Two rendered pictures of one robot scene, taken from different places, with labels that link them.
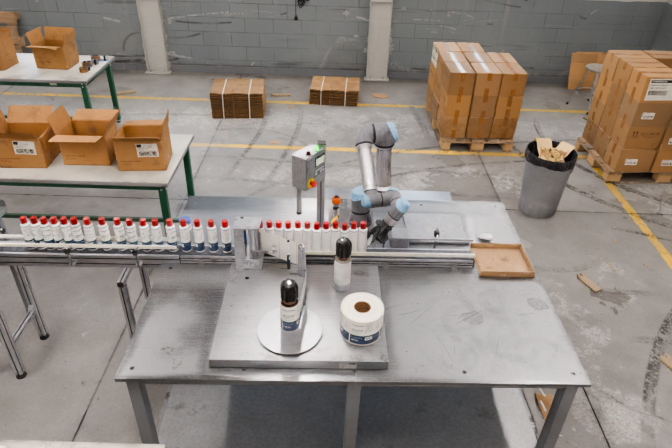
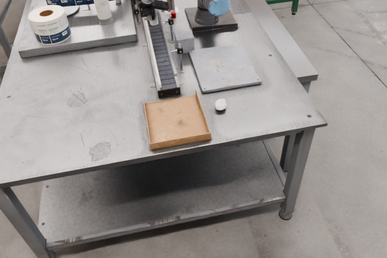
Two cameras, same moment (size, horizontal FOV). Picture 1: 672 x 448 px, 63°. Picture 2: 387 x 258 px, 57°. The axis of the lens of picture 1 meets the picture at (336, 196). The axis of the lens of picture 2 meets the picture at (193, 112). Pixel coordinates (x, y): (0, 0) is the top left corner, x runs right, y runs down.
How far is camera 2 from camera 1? 3.31 m
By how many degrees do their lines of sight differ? 64
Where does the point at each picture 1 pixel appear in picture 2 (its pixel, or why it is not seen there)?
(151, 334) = not seen: outside the picture
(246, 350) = not seen: outside the picture
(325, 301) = (86, 17)
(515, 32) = not seen: outside the picture
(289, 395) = not seen: hidden behind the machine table
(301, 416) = not seen: hidden behind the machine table
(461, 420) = (78, 181)
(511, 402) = (98, 221)
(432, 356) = (30, 78)
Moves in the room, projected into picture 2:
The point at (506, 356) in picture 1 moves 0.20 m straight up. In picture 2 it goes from (22, 122) to (4, 90)
